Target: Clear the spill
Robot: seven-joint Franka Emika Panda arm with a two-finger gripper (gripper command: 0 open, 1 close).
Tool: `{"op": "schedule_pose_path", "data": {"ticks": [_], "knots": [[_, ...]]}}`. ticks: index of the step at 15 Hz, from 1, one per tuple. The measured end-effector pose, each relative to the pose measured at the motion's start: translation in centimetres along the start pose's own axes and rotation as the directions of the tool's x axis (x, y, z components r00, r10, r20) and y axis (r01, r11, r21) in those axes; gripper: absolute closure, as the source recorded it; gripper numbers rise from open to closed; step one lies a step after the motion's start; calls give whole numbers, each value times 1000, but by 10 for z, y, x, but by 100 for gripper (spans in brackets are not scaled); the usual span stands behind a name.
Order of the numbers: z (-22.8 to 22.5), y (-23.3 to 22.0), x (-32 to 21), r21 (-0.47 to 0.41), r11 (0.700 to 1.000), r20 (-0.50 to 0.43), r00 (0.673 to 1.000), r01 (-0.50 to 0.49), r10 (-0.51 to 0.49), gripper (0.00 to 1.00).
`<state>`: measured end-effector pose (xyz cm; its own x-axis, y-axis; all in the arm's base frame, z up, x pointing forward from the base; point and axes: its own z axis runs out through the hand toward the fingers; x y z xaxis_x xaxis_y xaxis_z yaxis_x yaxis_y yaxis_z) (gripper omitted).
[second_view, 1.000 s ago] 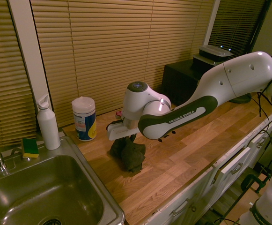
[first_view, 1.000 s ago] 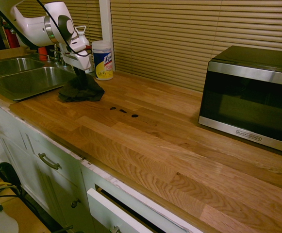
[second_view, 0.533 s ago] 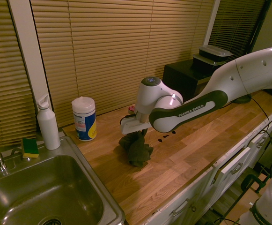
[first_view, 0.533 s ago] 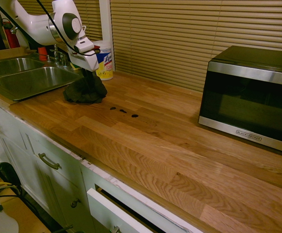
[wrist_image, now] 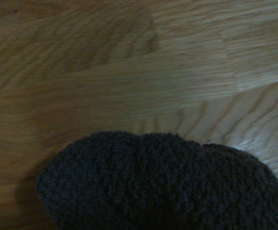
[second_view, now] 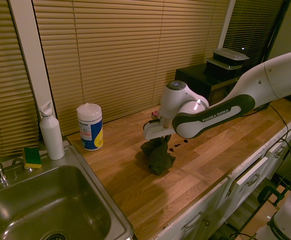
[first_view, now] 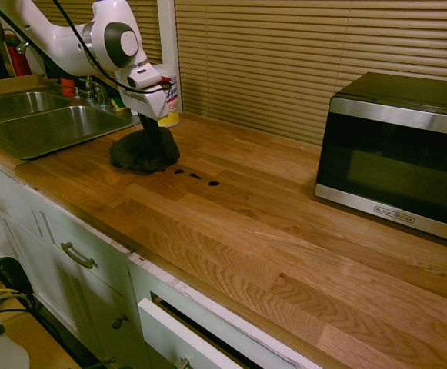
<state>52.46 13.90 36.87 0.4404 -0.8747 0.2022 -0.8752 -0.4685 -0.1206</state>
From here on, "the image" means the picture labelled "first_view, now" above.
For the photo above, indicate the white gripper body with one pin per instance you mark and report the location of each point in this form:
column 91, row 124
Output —
column 150, row 104

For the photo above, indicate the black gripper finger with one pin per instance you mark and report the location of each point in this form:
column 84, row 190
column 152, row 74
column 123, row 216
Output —
column 145, row 128
column 157, row 134

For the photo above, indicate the dark green cloth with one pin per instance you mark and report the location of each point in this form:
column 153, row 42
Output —
column 138, row 153

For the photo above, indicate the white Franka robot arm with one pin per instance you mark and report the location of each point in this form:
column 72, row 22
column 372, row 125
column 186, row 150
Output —
column 69, row 46

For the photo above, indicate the dark spill drop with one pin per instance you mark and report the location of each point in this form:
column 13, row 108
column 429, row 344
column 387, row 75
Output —
column 214, row 183
column 178, row 171
column 195, row 176

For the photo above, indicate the disinfecting wipes canister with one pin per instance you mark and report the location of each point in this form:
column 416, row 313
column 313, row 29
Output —
column 171, row 104

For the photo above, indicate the yellow green sponge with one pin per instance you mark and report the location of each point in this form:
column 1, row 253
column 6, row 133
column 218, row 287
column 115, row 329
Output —
column 118, row 104

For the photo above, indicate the chrome faucet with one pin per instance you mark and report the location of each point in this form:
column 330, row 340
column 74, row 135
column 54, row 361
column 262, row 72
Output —
column 94, row 94

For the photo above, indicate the narrow tan window blind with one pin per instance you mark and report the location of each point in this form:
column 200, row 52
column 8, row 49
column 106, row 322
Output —
column 146, row 23

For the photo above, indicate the orange soap bottle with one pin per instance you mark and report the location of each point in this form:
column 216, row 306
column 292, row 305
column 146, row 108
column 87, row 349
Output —
column 67, row 87

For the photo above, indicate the stainless steel sink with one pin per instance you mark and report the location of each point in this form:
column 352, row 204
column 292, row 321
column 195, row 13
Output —
column 54, row 123

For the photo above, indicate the red fire extinguisher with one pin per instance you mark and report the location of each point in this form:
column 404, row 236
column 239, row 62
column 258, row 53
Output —
column 17, row 57

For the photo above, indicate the white kitchen cabinet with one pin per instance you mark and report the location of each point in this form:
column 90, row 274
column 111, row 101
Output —
column 54, row 238

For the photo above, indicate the wide tan window blind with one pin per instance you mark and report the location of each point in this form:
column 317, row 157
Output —
column 304, row 57

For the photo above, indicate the round cabinet knob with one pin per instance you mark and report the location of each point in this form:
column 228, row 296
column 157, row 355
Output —
column 119, row 321

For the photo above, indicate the white open drawer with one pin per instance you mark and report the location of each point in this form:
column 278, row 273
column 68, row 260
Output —
column 181, row 338

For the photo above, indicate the black steel microwave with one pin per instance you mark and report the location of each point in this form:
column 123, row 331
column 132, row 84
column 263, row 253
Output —
column 392, row 161

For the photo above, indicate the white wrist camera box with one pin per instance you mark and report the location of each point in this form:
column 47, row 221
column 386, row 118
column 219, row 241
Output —
column 144, row 77

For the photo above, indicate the black metal stand frame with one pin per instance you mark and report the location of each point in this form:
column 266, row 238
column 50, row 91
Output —
column 11, row 265

